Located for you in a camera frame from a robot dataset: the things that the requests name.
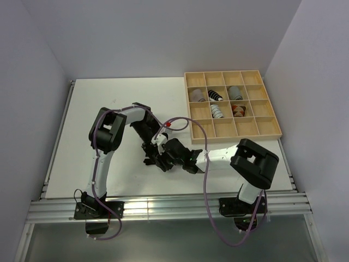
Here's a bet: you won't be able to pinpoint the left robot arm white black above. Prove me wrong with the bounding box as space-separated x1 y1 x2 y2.
81 103 169 218

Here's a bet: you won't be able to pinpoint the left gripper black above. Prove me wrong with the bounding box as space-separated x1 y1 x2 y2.
131 121 158 163

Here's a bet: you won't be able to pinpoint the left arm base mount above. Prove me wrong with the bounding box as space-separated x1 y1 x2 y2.
73 189 124 240

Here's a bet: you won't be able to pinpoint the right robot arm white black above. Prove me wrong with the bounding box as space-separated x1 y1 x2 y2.
151 135 279 213

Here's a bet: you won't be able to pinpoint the white black striped sock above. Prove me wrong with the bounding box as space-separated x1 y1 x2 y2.
210 104 224 118

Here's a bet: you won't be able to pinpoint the black sock white stripes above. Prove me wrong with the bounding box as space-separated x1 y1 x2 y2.
142 143 169 171

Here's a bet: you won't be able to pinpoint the wooden compartment tray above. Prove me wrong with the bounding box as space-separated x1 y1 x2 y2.
184 70 282 144

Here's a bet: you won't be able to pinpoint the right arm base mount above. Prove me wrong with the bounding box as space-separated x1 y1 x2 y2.
219 196 267 231

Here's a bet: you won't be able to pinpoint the beige orange argyle sock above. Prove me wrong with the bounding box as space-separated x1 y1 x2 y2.
231 104 246 117

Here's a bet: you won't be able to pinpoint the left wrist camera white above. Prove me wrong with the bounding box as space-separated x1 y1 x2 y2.
160 121 173 138

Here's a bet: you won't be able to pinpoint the rolled light grey sock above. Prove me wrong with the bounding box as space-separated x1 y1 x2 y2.
189 88 206 102

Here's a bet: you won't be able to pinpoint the rolled dark grey sock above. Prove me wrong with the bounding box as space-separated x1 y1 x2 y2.
227 86 243 100

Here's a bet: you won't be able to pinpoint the rolled black white sock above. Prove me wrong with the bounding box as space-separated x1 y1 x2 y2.
208 89 224 102

